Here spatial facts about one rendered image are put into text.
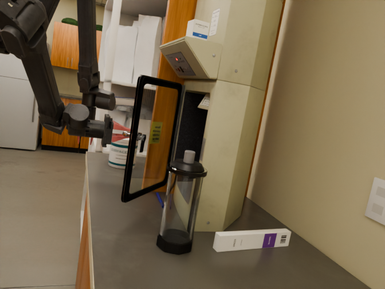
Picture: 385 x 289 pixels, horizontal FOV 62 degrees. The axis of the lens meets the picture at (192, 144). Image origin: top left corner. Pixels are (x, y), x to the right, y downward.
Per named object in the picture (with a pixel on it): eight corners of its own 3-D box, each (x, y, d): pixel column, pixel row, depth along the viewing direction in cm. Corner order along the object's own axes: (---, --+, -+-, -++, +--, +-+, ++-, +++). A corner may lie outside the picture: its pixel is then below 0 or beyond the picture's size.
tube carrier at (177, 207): (195, 237, 94) (208, 166, 91) (192, 254, 84) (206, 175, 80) (159, 230, 95) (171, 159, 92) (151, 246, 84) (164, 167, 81)
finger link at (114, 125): (137, 125, 105) (107, 122, 102) (133, 147, 106) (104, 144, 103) (133, 122, 111) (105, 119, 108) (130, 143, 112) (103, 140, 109)
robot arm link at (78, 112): (56, 106, 104) (43, 128, 100) (55, 86, 95) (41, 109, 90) (91, 121, 107) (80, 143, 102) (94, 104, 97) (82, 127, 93)
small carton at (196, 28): (199, 45, 100) (202, 25, 99) (206, 43, 96) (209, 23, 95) (184, 41, 98) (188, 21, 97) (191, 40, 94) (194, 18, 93)
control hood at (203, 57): (184, 78, 123) (188, 51, 122) (217, 79, 93) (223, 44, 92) (154, 73, 119) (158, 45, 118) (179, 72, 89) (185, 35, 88)
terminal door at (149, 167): (166, 184, 128) (182, 84, 122) (122, 204, 100) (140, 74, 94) (164, 184, 128) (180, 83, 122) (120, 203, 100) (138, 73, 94)
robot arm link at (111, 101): (90, 73, 127) (78, 77, 120) (117, 77, 125) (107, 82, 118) (91, 102, 132) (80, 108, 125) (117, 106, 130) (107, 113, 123)
